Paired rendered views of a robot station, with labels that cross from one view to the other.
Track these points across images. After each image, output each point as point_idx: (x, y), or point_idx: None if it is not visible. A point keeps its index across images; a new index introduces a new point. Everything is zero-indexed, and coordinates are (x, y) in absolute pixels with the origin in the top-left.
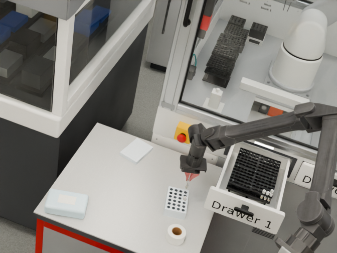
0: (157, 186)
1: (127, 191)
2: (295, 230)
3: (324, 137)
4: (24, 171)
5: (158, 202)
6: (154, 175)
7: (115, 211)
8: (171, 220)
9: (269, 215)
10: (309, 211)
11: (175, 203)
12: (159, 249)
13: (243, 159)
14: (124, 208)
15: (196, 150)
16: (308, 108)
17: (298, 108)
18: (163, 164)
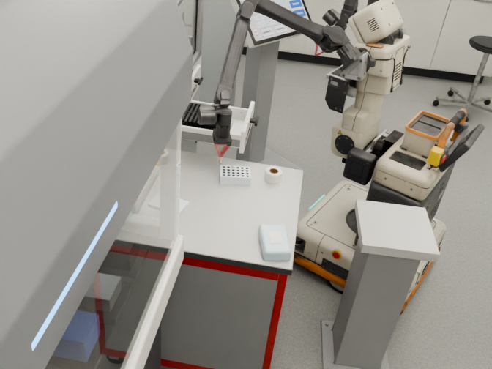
0: (214, 189)
1: (230, 208)
2: (186, 148)
3: (275, 9)
4: (147, 367)
5: (234, 188)
6: (199, 192)
7: (261, 214)
8: (252, 181)
9: (252, 110)
10: (338, 34)
11: (241, 172)
12: (289, 187)
13: (189, 118)
14: (254, 209)
15: (231, 116)
16: (250, 6)
17: (246, 13)
18: (181, 187)
